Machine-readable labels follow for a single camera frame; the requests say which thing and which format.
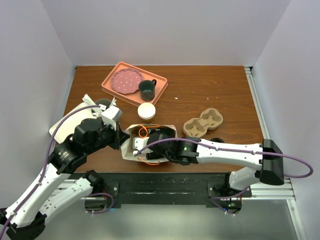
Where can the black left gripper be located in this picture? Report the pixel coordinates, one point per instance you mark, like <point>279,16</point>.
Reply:
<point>119,135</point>

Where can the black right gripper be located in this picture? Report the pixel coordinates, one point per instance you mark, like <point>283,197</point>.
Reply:
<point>151,154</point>

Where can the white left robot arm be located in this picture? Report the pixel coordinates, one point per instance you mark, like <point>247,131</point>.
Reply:
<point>27,217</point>

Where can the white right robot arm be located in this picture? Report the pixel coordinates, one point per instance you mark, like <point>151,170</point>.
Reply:
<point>260,162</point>

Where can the grey cylindrical utensil holder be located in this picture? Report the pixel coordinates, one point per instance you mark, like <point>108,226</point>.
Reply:
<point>105,102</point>

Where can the white rectangular plate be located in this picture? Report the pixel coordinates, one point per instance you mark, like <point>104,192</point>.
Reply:
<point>68,127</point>

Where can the pink polka dot plate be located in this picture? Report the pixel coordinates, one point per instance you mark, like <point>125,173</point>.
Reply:
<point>126,81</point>

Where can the beige pulp cup carrier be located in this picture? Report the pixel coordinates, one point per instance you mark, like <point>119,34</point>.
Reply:
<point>209,119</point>

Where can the dark green mug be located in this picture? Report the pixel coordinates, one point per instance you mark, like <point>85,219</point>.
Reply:
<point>147,89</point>

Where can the salmon pink serving tray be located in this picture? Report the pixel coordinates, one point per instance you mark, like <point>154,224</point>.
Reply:
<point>134,98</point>

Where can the black mounting base plate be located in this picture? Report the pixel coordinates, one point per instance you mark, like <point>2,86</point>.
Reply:
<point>150,188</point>

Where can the aluminium frame rail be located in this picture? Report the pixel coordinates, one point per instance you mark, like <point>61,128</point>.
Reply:
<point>271,213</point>

